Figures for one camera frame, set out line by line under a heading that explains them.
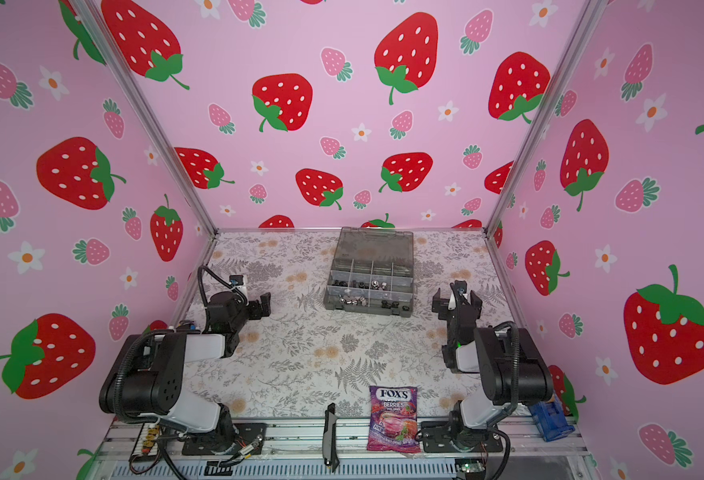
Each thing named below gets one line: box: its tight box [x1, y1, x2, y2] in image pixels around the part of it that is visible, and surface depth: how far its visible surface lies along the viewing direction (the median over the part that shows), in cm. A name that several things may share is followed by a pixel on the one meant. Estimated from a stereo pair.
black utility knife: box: [322, 402, 340, 473], surface depth 75 cm
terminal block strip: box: [141, 426, 159, 454], surface depth 75 cm
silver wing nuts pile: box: [338, 294, 367, 307], surface depth 100 cm
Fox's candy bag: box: [367, 386, 421, 453], surface depth 76 cm
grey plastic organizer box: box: [324, 227, 414, 317], surface depth 106 cm
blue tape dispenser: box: [528, 393, 575, 442], surface depth 75 cm
